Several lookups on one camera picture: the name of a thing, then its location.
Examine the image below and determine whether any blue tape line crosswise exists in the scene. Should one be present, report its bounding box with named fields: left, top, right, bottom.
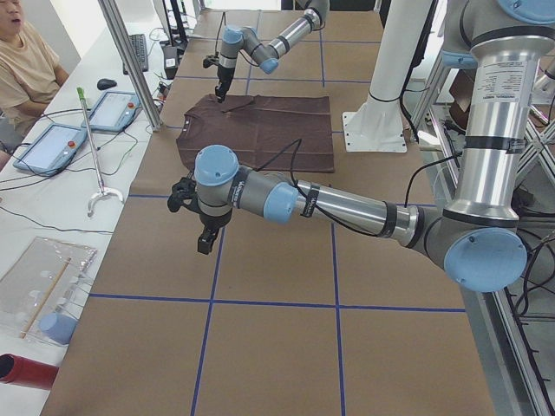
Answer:
left=88, top=293, right=466, bottom=314

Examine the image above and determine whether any near teach pendant tablet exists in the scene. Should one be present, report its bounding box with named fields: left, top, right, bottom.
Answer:
left=13, top=123, right=87, bottom=177

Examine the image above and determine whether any seated person beige shirt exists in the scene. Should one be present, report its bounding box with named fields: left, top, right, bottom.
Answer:
left=0, top=0, right=70, bottom=144

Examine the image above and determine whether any black keyboard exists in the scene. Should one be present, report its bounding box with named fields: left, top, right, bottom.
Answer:
left=128, top=34, right=149, bottom=72

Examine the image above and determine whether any blue tape line lengthwise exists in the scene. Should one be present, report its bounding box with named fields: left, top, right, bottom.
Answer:
left=318, top=30, right=347, bottom=416

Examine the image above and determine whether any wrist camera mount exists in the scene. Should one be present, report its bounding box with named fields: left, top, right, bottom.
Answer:
left=167, top=175, right=200, bottom=213
left=202, top=53, right=219, bottom=68

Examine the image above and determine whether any brown paper table cover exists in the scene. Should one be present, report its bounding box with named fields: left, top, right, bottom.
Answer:
left=42, top=11, right=494, bottom=415

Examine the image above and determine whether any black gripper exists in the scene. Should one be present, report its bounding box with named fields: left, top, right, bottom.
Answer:
left=197, top=210, right=232, bottom=255
left=215, top=65, right=235, bottom=103

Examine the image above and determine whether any aluminium frame post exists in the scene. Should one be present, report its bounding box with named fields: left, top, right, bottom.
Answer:
left=98, top=0, right=162, bottom=132

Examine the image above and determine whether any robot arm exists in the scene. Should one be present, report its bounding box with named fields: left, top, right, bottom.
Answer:
left=193, top=1, right=554, bottom=292
left=215, top=0, right=330, bottom=103

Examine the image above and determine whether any far teach pendant tablet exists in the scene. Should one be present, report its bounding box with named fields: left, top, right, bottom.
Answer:
left=88, top=90, right=140, bottom=133

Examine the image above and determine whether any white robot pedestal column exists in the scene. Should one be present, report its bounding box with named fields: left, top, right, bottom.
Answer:
left=343, top=0, right=434, bottom=153

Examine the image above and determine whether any blue plastic cup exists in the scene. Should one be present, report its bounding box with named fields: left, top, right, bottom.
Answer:
left=39, top=313, right=78, bottom=345

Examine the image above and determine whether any wooden stick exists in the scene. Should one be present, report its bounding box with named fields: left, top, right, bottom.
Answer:
left=19, top=257, right=71, bottom=339

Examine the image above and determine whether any teach pendant tablet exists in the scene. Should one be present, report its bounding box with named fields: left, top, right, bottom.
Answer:
left=88, top=90, right=140, bottom=133
left=13, top=123, right=87, bottom=177

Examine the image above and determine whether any red cylinder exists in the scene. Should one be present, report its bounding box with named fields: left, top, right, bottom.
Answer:
left=1, top=354, right=59, bottom=390

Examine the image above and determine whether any clear plastic bag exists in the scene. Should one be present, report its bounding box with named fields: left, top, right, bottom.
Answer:
left=1, top=237, right=97, bottom=345

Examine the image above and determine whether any white reacher grabber stick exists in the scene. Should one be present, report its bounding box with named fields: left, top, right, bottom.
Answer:
left=76, top=87, right=124, bottom=218

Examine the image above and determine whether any black computer mouse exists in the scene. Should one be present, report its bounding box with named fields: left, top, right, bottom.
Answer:
left=96, top=78, right=117, bottom=91

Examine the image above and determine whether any dark brown t-shirt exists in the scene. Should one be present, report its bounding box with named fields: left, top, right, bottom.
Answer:
left=176, top=94, right=335, bottom=173

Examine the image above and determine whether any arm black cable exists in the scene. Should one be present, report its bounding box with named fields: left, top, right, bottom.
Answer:
left=251, top=138, right=465, bottom=237

